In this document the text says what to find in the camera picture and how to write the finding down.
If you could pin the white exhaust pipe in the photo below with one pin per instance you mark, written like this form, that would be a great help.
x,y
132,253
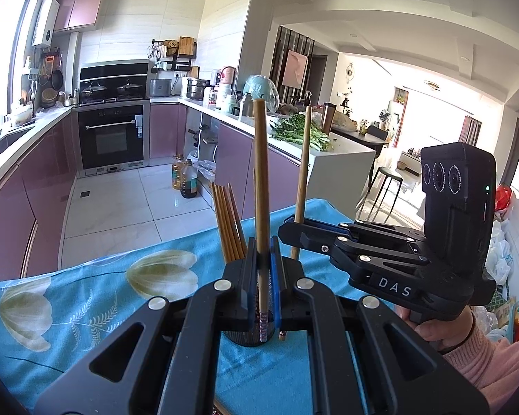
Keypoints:
x,y
72,65

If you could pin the person's right hand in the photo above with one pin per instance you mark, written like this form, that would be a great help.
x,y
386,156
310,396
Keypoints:
x,y
441,335

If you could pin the yellow oil bottle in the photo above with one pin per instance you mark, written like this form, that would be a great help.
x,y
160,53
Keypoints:
x,y
178,175

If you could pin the wooden chopstick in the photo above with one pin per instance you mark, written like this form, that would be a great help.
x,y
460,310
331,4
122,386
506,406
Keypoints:
x,y
238,220
226,224
303,160
259,160

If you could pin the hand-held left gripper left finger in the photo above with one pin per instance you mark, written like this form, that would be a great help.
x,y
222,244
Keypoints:
x,y
253,285

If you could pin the wall clock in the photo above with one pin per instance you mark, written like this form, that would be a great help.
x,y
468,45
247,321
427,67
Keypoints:
x,y
350,73

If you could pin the brown tumbler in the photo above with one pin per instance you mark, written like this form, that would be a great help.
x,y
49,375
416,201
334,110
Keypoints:
x,y
328,119

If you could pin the dark oil bottle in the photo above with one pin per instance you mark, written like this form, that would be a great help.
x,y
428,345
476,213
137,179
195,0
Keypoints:
x,y
189,181

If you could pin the silver toaster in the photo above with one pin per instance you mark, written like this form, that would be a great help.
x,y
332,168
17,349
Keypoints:
x,y
160,87

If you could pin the white plastic bag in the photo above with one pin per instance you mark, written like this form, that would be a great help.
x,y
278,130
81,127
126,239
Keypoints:
x,y
499,255

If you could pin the black mesh utensil holder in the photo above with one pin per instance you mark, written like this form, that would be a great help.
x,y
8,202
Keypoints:
x,y
242,338

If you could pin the black built-in oven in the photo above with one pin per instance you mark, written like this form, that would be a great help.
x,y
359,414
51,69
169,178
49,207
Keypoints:
x,y
111,136

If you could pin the pink base cabinets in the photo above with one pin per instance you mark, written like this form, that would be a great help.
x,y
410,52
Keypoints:
x,y
26,207
233,164

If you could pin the black stool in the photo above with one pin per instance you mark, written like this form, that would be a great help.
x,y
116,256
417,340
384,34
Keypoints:
x,y
385,181

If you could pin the pink wall cabinet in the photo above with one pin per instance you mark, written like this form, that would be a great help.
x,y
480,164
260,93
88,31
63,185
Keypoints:
x,y
80,8

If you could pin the steel stockpot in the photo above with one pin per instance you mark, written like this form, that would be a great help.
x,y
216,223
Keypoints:
x,y
197,89

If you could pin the hanging frying pan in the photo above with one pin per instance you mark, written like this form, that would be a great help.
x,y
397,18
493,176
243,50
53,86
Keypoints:
x,y
57,78

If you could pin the white water heater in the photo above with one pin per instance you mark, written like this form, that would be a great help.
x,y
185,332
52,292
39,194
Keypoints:
x,y
45,21

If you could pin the green leafy vegetables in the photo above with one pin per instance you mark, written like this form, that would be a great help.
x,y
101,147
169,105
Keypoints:
x,y
289,132

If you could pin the blue floral tablecloth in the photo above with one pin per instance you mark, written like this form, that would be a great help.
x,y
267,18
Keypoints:
x,y
112,311

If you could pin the pair of chopsticks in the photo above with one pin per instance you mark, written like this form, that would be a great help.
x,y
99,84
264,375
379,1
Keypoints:
x,y
232,222

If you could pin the steel sink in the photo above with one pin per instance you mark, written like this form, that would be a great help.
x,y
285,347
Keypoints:
x,y
8,138

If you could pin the black wall rack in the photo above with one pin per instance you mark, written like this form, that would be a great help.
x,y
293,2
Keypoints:
x,y
173,58

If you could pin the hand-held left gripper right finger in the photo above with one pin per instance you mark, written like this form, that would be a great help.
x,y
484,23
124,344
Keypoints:
x,y
277,294

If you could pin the red bag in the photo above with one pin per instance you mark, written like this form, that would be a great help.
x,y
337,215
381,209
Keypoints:
x,y
504,199

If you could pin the wooden slat partition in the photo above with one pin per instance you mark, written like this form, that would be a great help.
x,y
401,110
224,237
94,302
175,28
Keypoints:
x,y
287,39

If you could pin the pot with glass lid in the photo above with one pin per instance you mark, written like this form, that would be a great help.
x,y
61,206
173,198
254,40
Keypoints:
x,y
129,87
93,90

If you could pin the bundle of wooden chopsticks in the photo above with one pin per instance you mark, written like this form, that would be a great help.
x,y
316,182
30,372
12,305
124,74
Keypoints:
x,y
220,224

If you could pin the clear plastic bag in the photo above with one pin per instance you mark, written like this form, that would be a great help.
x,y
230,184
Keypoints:
x,y
205,170

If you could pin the ceramic bowl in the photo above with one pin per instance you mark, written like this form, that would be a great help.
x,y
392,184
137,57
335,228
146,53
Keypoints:
x,y
21,113

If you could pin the pink wall picture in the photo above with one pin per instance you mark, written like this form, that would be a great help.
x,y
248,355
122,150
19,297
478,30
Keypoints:
x,y
296,70

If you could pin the wooden cutting board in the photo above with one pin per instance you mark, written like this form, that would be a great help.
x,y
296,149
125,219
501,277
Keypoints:
x,y
187,46

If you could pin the pink kettle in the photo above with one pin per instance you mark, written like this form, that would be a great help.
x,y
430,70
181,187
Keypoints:
x,y
228,75

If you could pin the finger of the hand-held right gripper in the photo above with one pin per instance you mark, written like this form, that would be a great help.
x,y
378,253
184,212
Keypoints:
x,y
328,229
315,242

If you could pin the black range hood stove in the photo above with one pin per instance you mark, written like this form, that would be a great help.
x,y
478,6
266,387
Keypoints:
x,y
114,71

